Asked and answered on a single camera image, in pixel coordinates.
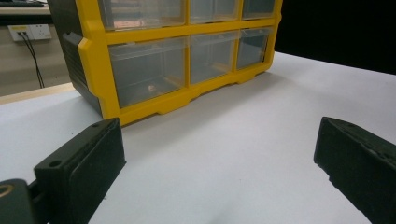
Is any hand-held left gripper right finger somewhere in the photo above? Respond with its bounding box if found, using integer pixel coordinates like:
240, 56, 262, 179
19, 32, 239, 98
313, 116, 396, 224

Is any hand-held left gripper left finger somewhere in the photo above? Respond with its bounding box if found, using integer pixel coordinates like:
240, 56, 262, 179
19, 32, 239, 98
33, 117, 127, 224

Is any yellow black drawer organizer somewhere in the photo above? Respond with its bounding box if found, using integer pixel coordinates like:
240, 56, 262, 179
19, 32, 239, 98
46, 0, 284, 127

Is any set of clear drawers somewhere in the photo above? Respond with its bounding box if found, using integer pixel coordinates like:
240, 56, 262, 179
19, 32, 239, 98
98, 0, 276, 109

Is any black wall cable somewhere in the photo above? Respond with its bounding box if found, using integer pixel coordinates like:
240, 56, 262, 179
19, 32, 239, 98
19, 32, 45, 90

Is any white wall outlet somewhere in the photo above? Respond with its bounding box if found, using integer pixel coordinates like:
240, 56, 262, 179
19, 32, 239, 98
7, 23, 52, 42

